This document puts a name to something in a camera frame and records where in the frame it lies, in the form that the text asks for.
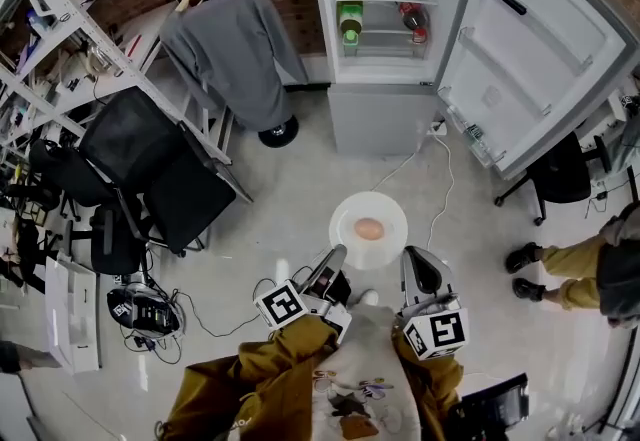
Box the white power cable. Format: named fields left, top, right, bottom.
left=427, top=131, right=456, bottom=253
left=369, top=151, right=419, bottom=190

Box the black coat rack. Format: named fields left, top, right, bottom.
left=127, top=0, right=300, bottom=149

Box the black cable bundle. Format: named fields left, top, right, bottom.
left=122, top=278, right=261, bottom=365

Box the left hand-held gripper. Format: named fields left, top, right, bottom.
left=253, top=243, right=354, bottom=345

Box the white metal shelf rack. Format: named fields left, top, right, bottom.
left=0, top=0, right=254, bottom=203

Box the person's left forearm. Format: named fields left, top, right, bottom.
left=158, top=314, right=346, bottom=441

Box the white refrigerator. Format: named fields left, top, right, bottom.
left=304, top=0, right=640, bottom=180

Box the white round plate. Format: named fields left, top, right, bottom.
left=328, top=191, right=409, bottom=271

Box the black tablet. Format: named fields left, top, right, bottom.
left=452, top=372, right=531, bottom=441

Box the cola bottle with red label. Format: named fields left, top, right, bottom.
left=398, top=1, right=430, bottom=45

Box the black office chair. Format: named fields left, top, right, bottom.
left=493, top=131, right=612, bottom=228
left=27, top=138, right=149, bottom=276

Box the grey hooded garment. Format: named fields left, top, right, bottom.
left=159, top=0, right=309, bottom=133

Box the black electronic device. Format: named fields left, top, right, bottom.
left=106, top=286, right=181, bottom=336

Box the green tea bottle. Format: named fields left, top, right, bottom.
left=337, top=0, right=365, bottom=46

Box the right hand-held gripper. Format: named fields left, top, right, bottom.
left=394, top=245, right=471, bottom=361

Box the person's right forearm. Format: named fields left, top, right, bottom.
left=392, top=323, right=466, bottom=441

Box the black mesh sled-base chair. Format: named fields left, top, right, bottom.
left=79, top=86, right=239, bottom=258

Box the clear water bottle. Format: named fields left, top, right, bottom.
left=462, top=124, right=489, bottom=150

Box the person's white printed shirt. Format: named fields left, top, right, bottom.
left=312, top=303, right=421, bottom=441

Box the brown egg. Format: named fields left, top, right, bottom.
left=353, top=217, right=386, bottom=240

